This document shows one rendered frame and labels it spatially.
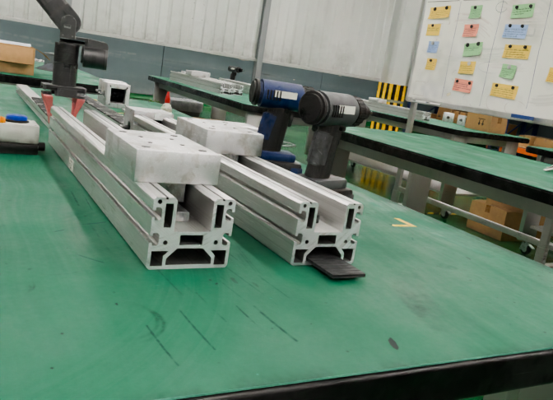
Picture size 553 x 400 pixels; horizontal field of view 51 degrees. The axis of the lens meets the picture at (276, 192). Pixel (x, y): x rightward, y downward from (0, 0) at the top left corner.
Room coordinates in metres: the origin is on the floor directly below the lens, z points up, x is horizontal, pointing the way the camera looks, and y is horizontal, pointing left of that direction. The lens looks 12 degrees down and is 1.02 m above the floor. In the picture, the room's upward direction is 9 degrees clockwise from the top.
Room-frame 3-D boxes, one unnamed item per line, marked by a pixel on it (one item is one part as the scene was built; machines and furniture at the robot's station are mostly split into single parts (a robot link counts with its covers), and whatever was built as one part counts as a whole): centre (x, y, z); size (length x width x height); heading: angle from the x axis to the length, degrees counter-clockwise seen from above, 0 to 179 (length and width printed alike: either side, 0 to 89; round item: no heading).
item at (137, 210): (1.00, 0.29, 0.82); 0.80 x 0.10 x 0.09; 30
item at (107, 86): (2.35, 0.71, 0.83); 0.11 x 0.10 x 0.10; 120
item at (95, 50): (1.50, 0.53, 1.01); 0.12 x 0.09 x 0.12; 110
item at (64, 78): (1.48, 0.57, 0.92); 0.10 x 0.07 x 0.07; 120
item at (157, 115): (1.47, 0.36, 0.83); 0.12 x 0.09 x 0.10; 120
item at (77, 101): (1.49, 0.56, 0.85); 0.07 x 0.07 x 0.09; 30
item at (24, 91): (1.93, 0.83, 0.79); 0.96 x 0.04 x 0.03; 30
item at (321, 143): (1.07, -0.10, 0.89); 0.20 x 0.08 x 0.22; 141
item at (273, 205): (1.09, 0.13, 0.82); 0.80 x 0.10 x 0.09; 30
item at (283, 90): (1.30, -0.01, 0.89); 0.20 x 0.08 x 0.22; 108
